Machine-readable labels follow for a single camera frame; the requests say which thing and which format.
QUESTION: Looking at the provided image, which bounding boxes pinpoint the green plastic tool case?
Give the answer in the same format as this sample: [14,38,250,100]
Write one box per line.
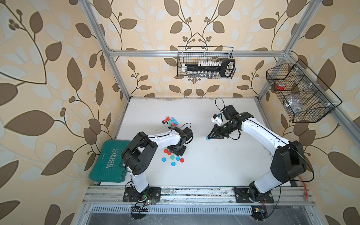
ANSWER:
[89,140,131,183]

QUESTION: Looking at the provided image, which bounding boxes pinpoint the black wire basket back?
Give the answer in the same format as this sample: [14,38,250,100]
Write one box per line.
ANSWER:
[177,46,236,80]

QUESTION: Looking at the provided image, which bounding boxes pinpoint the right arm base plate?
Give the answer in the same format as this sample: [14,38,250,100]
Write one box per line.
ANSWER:
[233,187,274,204]

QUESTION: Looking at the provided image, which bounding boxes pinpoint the black wire basket right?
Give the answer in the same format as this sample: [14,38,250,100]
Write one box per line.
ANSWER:
[266,59,343,123]

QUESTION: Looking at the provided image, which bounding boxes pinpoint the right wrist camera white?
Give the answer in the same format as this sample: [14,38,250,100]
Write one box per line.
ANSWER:
[211,113,223,126]

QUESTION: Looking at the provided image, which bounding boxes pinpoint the small circuit board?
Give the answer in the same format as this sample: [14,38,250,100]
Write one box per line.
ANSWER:
[251,206,268,221]
[130,200,158,220]

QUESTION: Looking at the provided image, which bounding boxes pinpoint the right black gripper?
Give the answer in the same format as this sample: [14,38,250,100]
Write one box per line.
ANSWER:
[208,121,237,139]

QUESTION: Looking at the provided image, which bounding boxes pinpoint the orange cable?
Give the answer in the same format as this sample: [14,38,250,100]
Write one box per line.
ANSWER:
[298,174,309,201]

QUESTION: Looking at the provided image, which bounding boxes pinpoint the socket rail tool black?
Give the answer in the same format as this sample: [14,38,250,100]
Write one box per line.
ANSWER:
[180,59,236,79]

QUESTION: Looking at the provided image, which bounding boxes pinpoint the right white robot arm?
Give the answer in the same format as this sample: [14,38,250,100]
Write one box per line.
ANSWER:
[206,105,308,197]

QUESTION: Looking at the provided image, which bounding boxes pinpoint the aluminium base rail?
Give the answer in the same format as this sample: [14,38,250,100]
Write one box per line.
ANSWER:
[82,186,316,207]

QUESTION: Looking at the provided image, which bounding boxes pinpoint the small circuit board right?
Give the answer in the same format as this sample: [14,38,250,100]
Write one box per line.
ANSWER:
[251,206,268,221]

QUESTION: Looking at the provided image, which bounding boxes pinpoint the black wire basket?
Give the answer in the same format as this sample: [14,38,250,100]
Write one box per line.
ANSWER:
[177,46,236,80]
[266,59,343,123]

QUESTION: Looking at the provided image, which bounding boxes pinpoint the small circuit board left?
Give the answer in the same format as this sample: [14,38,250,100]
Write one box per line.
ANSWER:
[130,200,158,220]

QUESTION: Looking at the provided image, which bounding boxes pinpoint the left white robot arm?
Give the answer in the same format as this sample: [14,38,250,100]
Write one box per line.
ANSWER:
[121,127,194,194]

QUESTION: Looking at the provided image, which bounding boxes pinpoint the clear plastic bag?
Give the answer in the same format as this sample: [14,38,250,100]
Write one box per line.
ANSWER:
[284,93,307,115]

